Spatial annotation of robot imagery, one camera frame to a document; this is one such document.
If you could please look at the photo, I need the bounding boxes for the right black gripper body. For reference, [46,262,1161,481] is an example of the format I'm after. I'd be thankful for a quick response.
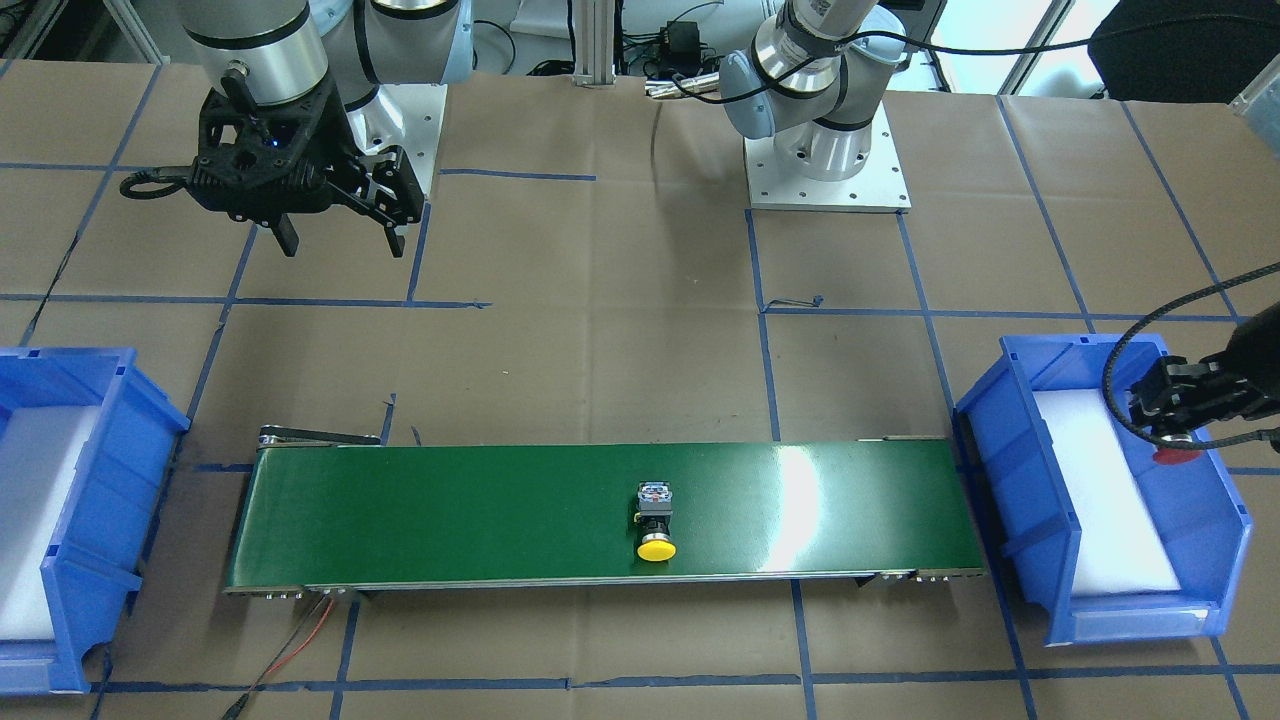
[186,76,351,224]

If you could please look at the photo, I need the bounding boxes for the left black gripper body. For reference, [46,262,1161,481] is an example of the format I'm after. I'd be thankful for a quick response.
[1201,304,1279,424]

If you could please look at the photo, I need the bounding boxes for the red push button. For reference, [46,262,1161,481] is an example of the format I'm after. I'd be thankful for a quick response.
[1152,446,1204,466]

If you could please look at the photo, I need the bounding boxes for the yellow push button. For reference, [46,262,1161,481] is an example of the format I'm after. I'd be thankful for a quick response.
[634,480,677,562]

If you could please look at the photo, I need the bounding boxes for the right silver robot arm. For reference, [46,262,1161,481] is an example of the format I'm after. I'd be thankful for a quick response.
[179,1,474,258]

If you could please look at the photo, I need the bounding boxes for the blue bin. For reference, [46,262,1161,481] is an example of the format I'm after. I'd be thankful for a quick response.
[957,334,1252,647]
[1,347,189,696]

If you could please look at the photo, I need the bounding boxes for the green conveyor belt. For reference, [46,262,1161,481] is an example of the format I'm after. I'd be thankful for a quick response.
[224,438,986,596]

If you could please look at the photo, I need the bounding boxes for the black power adapter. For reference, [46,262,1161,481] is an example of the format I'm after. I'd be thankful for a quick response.
[660,20,701,61]

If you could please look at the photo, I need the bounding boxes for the black braided cable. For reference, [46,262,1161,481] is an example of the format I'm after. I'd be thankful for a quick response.
[1102,260,1280,446]

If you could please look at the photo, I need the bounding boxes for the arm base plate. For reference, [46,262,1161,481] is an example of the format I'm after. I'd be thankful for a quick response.
[347,85,449,199]
[742,105,913,213]

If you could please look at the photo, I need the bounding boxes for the aluminium frame post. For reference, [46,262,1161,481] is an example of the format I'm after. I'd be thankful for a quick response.
[566,1,623,87]

